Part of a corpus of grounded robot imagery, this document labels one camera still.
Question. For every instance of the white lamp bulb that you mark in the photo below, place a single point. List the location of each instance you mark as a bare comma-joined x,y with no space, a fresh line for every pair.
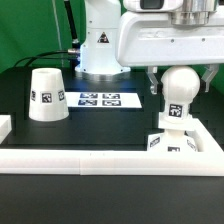
180,86

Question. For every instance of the white lamp base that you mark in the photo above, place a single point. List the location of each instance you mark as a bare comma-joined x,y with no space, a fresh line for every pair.
173,138

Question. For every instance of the white lamp shade cone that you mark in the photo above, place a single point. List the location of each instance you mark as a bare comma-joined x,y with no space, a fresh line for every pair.
47,95

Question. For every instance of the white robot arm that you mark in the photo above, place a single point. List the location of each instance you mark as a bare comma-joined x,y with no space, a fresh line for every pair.
97,53

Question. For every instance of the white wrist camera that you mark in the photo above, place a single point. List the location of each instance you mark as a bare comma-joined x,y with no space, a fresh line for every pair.
152,5

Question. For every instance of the white frame border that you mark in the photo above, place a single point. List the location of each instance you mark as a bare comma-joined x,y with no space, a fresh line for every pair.
208,162

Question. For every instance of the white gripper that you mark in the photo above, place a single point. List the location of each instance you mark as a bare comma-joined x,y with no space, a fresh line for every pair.
150,39

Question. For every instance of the white marker sheet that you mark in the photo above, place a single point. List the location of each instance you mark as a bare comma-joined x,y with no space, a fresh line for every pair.
103,100

